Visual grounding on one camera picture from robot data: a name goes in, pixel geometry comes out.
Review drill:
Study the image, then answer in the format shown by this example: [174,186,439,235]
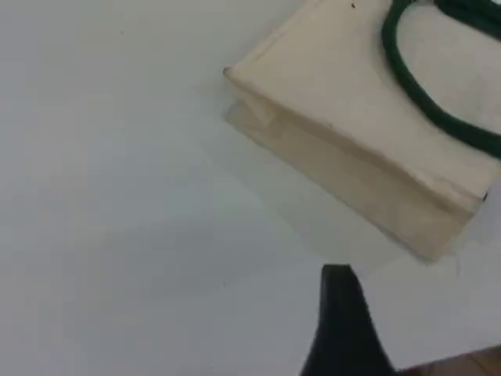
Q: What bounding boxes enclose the white canvas bag green handles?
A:
[222,0,501,264]

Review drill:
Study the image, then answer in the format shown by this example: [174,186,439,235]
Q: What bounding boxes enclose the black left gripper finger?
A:
[299,265,398,376]

